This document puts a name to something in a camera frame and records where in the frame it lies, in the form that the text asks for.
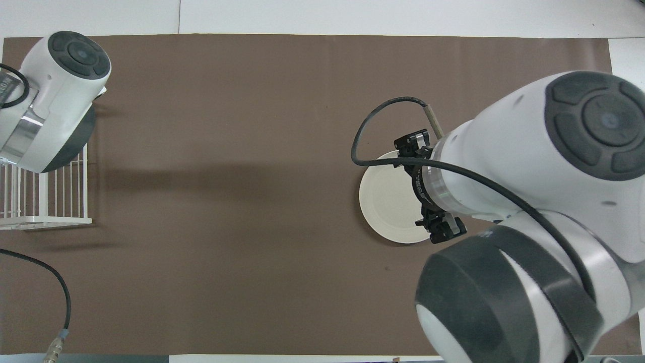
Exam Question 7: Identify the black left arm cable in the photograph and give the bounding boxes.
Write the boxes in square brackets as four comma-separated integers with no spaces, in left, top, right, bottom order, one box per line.
[0,63,72,363]

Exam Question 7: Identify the brown paper table mat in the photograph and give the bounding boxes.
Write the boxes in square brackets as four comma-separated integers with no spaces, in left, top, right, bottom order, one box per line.
[0,34,641,356]

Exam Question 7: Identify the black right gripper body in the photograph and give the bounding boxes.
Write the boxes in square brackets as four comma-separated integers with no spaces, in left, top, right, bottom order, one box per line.
[395,129,467,245]

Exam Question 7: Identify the cream round plate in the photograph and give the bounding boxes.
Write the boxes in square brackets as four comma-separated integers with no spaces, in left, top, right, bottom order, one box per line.
[359,150,435,245]

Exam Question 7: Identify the white wire dish rack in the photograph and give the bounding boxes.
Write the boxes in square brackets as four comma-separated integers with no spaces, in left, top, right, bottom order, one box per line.
[0,144,93,231]

